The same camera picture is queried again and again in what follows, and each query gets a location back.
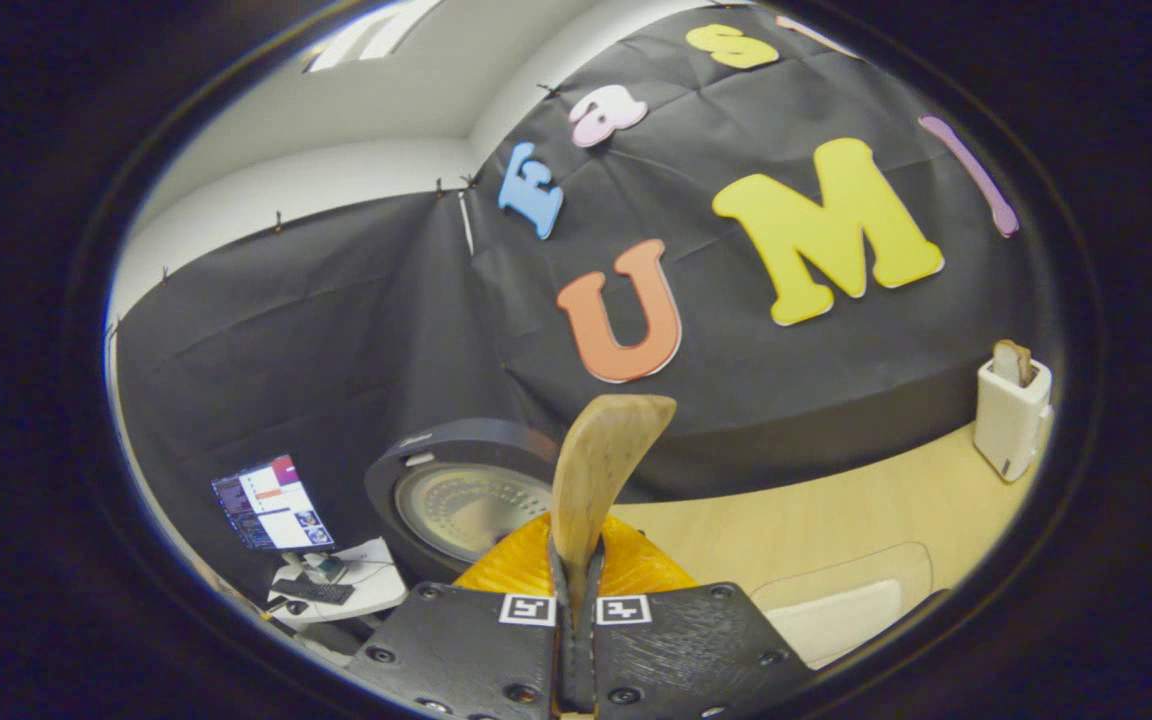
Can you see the black silver rice cooker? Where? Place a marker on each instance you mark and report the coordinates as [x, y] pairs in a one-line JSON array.
[[436, 445]]

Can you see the computer monitor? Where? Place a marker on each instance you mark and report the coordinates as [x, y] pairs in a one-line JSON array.
[[271, 505]]

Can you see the toasted bread slice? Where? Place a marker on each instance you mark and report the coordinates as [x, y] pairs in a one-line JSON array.
[[1012, 362]]

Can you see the ceiling light panel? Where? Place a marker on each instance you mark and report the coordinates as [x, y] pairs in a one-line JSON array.
[[366, 35]]

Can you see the wooden spoon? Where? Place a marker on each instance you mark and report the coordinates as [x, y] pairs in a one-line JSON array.
[[601, 460]]

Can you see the black keyboard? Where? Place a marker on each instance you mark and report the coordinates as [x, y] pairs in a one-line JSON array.
[[314, 590]]

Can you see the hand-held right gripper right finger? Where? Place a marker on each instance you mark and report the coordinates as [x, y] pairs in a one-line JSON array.
[[686, 650]]

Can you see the white toaster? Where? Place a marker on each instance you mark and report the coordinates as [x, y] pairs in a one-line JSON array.
[[1008, 430]]

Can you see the white side table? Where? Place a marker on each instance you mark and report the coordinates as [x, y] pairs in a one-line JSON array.
[[376, 585]]

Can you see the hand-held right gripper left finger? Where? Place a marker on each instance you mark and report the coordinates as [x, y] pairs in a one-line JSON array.
[[466, 650]]

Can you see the white rice container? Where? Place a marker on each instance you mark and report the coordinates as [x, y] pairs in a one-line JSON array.
[[836, 625]]

